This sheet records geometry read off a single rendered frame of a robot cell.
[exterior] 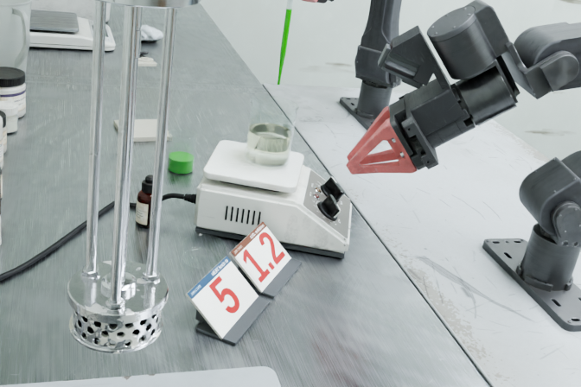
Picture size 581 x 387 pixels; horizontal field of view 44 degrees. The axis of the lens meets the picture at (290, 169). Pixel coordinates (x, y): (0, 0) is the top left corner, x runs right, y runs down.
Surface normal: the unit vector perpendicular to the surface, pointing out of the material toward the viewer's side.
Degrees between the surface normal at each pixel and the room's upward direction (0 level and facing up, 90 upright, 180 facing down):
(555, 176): 43
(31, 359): 0
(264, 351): 0
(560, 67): 90
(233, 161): 0
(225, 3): 90
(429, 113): 90
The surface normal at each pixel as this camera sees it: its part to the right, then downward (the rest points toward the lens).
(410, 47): -0.10, 0.38
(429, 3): 0.28, 0.42
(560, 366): 0.15, -0.91
